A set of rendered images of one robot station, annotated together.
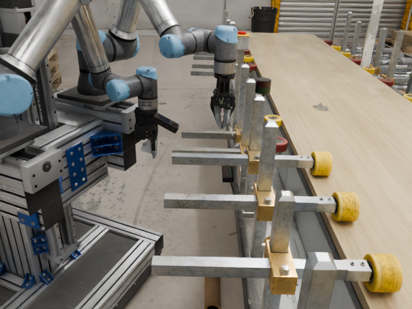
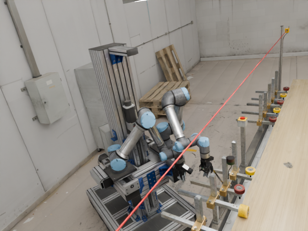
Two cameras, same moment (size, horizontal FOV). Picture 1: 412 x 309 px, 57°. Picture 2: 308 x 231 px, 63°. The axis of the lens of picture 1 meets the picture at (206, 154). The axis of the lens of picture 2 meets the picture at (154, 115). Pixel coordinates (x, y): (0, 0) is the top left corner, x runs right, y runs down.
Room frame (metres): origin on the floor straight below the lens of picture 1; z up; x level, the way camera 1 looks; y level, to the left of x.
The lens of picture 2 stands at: (-0.16, -0.76, 2.29)
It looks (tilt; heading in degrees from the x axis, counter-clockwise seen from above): 24 degrees down; 37
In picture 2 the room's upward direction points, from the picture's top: 10 degrees counter-clockwise
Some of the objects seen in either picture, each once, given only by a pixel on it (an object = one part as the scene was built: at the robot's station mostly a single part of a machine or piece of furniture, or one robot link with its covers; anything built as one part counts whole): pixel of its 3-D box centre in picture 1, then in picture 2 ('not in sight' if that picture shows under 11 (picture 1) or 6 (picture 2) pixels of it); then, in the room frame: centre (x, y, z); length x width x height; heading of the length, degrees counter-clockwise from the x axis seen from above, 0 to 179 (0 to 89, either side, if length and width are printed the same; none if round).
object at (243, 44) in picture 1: (241, 41); (242, 122); (1.93, -0.16, 1.18); 0.07 x 0.07 x 0.08; 0
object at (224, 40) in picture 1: (225, 43); (204, 145); (1.31, -0.05, 1.29); 0.09 x 0.08 x 0.11; 52
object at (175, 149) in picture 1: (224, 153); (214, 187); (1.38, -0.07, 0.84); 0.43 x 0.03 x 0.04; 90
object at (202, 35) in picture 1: (198, 40); (195, 140); (1.35, 0.03, 1.29); 0.11 x 0.11 x 0.08; 52
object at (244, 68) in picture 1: (241, 116); (235, 164); (1.67, -0.16, 0.90); 0.04 x 0.04 x 0.48; 0
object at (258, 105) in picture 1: (252, 162); (214, 200); (1.17, -0.16, 0.92); 0.04 x 0.04 x 0.48; 0
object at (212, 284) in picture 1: (212, 286); not in sight; (1.45, -0.05, 0.04); 0.30 x 0.08 x 0.08; 0
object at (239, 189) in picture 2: (276, 152); (239, 192); (1.38, -0.28, 0.85); 0.08 x 0.08 x 0.11
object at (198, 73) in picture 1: (222, 73); (254, 121); (2.63, -0.10, 0.84); 0.44 x 0.03 x 0.04; 90
